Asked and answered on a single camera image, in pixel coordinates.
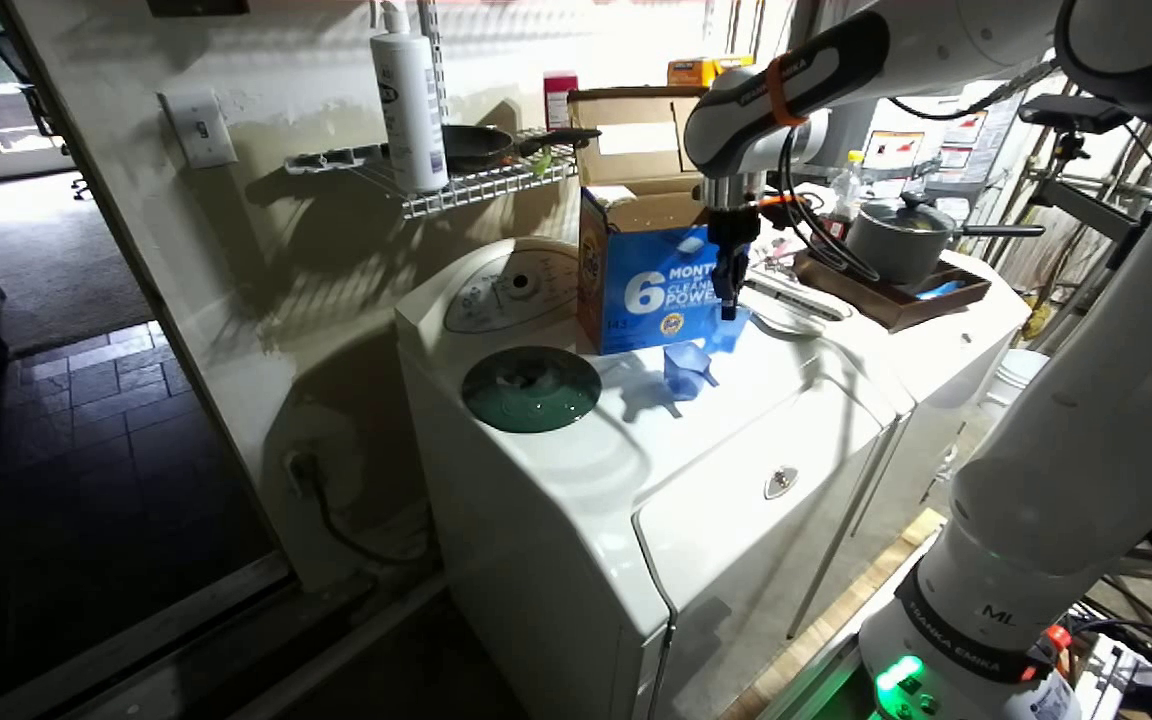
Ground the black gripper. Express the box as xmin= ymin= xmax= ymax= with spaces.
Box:
xmin=706 ymin=203 xmax=774 ymax=326

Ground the light blue measuring cup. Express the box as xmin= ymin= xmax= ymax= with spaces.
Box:
xmin=662 ymin=337 xmax=720 ymax=388
xmin=662 ymin=363 xmax=720 ymax=407

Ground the white bottle with magenta top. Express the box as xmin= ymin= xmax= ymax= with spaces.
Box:
xmin=542 ymin=74 xmax=582 ymax=137

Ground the metal spoon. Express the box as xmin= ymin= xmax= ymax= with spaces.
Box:
xmin=748 ymin=270 xmax=851 ymax=326

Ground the blue cardboard box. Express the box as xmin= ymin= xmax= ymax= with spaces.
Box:
xmin=564 ymin=81 xmax=752 ymax=360

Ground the brown wooden tray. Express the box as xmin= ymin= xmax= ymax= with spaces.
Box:
xmin=791 ymin=245 xmax=997 ymax=337

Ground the grey metal pot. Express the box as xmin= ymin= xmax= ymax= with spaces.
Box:
xmin=844 ymin=190 xmax=1047 ymax=292

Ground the white dryer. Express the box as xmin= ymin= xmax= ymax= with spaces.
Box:
xmin=734 ymin=176 xmax=1036 ymax=644

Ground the yellow box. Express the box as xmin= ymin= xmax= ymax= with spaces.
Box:
xmin=666 ymin=54 xmax=755 ymax=96

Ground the white washing machine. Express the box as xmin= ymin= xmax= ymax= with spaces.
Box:
xmin=393 ymin=236 xmax=906 ymax=720

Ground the dark green round lid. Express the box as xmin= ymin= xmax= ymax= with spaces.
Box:
xmin=455 ymin=344 xmax=603 ymax=437

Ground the black frying pan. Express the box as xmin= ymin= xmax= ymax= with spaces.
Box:
xmin=437 ymin=122 xmax=603 ymax=179

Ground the light wooden plank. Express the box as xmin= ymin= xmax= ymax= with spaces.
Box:
xmin=720 ymin=504 xmax=954 ymax=720

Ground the tall white bottle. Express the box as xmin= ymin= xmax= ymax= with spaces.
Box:
xmin=364 ymin=0 xmax=455 ymax=199

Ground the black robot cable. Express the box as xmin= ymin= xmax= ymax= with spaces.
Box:
xmin=774 ymin=124 xmax=882 ymax=281

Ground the orange cable strap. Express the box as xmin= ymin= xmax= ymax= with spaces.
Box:
xmin=748 ymin=190 xmax=799 ymax=219
xmin=760 ymin=54 xmax=798 ymax=131

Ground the white wire shelf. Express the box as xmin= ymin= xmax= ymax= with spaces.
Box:
xmin=286 ymin=140 xmax=585 ymax=223

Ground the black wall power cord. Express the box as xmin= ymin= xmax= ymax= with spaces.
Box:
xmin=279 ymin=444 xmax=437 ymax=573

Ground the white wall outlet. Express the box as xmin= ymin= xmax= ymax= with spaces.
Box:
xmin=155 ymin=89 xmax=240 ymax=171

